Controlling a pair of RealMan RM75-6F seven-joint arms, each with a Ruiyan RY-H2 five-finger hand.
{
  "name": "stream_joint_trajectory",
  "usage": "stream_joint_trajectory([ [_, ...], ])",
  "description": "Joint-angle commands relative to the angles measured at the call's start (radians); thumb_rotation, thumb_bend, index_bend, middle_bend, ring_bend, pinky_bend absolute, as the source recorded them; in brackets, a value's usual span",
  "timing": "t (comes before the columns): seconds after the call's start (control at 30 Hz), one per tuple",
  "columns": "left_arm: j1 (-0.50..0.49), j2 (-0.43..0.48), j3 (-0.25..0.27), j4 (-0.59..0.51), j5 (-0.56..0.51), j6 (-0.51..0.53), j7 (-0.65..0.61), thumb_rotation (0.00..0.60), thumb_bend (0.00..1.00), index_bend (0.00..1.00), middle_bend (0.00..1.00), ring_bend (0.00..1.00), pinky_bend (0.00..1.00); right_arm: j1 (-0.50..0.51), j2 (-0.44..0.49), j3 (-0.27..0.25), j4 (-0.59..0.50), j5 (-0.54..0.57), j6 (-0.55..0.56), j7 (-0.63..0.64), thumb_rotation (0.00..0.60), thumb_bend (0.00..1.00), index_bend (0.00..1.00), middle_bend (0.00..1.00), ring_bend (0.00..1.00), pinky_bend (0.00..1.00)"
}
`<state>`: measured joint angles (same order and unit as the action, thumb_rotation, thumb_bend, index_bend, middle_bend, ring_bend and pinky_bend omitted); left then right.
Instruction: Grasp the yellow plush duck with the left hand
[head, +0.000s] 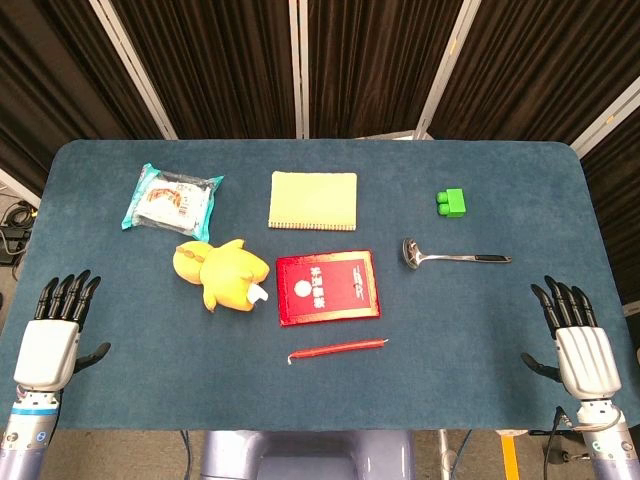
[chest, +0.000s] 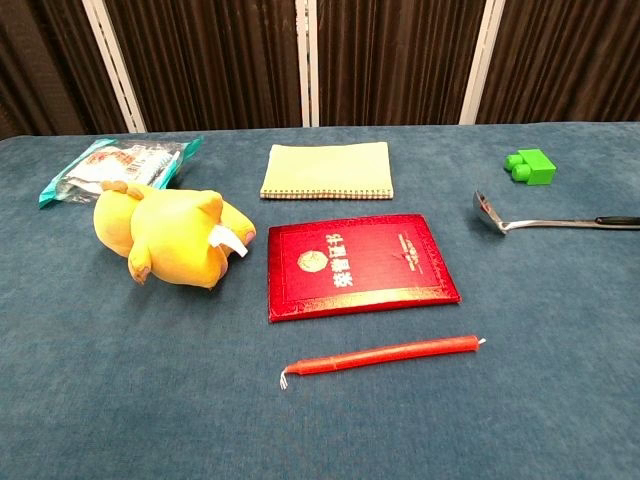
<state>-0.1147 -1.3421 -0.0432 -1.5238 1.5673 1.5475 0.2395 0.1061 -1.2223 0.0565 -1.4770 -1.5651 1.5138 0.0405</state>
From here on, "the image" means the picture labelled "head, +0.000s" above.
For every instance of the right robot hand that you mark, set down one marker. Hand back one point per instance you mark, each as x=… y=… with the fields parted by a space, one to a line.
x=587 y=360

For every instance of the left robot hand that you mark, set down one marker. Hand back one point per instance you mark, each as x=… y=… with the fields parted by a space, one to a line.
x=47 y=350

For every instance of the yellow plush toy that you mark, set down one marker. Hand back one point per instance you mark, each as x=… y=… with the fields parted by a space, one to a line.
x=230 y=275

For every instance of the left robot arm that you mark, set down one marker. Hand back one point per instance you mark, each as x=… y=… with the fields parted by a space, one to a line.
x=25 y=440

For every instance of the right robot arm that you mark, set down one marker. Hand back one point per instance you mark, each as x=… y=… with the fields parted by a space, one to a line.
x=615 y=450

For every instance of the green toy brick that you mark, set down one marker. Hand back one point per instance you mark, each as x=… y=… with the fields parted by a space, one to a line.
x=454 y=204

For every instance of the yellow table leg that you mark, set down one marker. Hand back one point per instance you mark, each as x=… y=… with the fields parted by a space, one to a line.
x=510 y=455

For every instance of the blue table cloth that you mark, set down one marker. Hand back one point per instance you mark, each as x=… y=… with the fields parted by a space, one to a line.
x=450 y=325

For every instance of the dark brown curtain panel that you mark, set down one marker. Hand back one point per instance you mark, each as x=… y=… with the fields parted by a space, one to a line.
x=370 y=65
x=215 y=65
x=620 y=200
x=550 y=60
x=50 y=75

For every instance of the white table leg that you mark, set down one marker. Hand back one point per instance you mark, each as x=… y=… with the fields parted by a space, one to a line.
x=444 y=455

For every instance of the teal snack packet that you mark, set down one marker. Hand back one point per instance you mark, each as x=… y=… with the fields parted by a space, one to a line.
x=170 y=200

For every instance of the lavender robot torso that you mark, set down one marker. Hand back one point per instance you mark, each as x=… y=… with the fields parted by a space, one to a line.
x=225 y=455

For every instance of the red certificate booklet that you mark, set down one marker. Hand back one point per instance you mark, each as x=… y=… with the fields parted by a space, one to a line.
x=327 y=287

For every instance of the yellow spiral notebook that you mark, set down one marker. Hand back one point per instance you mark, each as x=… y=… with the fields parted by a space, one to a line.
x=314 y=200

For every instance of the white partition post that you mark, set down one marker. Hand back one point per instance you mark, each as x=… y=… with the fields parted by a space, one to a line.
x=607 y=117
x=448 y=65
x=298 y=65
x=132 y=65
x=20 y=187

